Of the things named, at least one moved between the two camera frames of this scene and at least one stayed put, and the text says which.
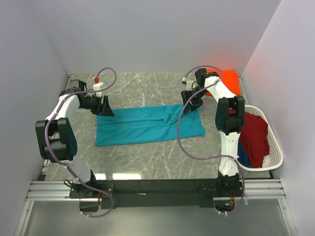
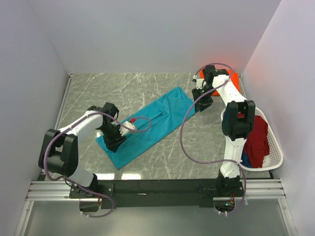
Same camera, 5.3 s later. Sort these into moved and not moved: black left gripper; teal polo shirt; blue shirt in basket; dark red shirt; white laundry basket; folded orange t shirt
Moved: black left gripper; teal polo shirt
Not moved: blue shirt in basket; dark red shirt; folded orange t shirt; white laundry basket
